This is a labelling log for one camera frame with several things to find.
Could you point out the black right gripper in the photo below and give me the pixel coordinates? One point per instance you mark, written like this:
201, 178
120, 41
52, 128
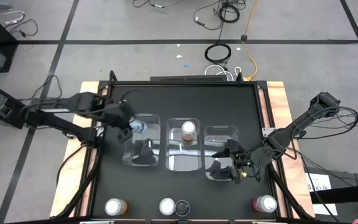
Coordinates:
242, 160

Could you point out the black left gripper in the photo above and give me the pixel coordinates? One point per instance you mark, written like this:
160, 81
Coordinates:
118, 115

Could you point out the pink and white soda can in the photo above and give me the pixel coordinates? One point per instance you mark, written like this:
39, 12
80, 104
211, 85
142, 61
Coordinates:
266, 203
167, 207

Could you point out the orange and white soda can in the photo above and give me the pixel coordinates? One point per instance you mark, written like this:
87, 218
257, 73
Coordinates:
188, 128
114, 207

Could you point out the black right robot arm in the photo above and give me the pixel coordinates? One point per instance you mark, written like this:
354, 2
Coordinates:
294, 127

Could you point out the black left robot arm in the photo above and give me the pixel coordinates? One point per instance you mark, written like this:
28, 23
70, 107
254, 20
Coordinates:
57, 124

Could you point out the yellow tag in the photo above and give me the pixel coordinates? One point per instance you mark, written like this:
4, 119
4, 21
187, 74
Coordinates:
244, 174

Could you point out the clear plastic bin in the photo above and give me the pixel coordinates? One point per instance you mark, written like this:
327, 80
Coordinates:
179, 155
219, 133
154, 140

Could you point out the light wooden base board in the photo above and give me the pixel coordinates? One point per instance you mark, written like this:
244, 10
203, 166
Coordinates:
85, 93

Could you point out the black curved corner brace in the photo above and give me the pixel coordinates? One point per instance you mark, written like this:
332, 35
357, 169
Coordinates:
113, 77
240, 77

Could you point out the white paper sheet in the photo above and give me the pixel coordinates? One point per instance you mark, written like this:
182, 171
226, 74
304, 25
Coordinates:
320, 182

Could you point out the black cart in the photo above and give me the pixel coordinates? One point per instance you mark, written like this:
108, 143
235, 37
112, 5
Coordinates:
346, 193

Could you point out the silver metal bracket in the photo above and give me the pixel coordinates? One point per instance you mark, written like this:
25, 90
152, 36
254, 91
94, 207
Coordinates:
266, 132

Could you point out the black diagonal frame strut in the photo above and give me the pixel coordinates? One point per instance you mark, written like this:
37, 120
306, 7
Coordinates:
71, 199
293, 200

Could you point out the black table frame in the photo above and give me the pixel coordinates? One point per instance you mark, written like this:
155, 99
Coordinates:
182, 83

